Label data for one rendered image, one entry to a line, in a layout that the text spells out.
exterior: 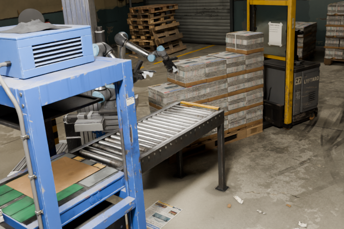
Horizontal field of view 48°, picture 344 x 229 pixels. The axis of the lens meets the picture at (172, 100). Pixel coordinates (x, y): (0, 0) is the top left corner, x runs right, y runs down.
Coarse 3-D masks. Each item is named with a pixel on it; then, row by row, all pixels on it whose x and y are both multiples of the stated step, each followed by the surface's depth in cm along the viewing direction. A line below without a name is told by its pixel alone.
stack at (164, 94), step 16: (224, 80) 445; (240, 80) 459; (160, 96) 412; (176, 96) 411; (192, 96) 424; (208, 96) 439; (240, 96) 464; (240, 112) 471; (224, 128) 462; (208, 144) 453; (176, 160) 431
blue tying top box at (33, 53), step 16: (32, 32) 192; (48, 32) 189; (64, 32) 197; (80, 32) 205; (0, 48) 188; (16, 48) 179; (32, 48) 184; (48, 48) 192; (64, 48) 199; (80, 48) 208; (16, 64) 183; (32, 64) 185; (48, 64) 192; (64, 64) 200
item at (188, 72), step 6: (180, 66) 419; (186, 66) 412; (192, 66) 416; (198, 66) 420; (204, 66) 425; (180, 72) 420; (186, 72) 414; (192, 72) 419; (198, 72) 423; (204, 72) 427; (180, 78) 422; (186, 78) 416; (192, 78) 421; (198, 78) 425; (204, 78) 429
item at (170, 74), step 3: (177, 60) 446; (180, 60) 445; (183, 60) 445; (186, 60) 444; (189, 60) 443; (192, 60) 442; (174, 63) 432; (177, 63) 431; (168, 72) 441; (171, 72) 436; (174, 72) 431; (168, 75) 442; (171, 75) 437; (174, 75) 432; (171, 78) 439; (174, 78) 434
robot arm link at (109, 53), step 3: (102, 42) 345; (105, 45) 344; (108, 45) 347; (108, 48) 346; (111, 48) 349; (108, 51) 346; (111, 51) 347; (105, 54) 347; (108, 54) 347; (111, 54) 347; (114, 54) 348; (111, 57) 347; (114, 57) 347; (117, 57) 348; (135, 81) 348
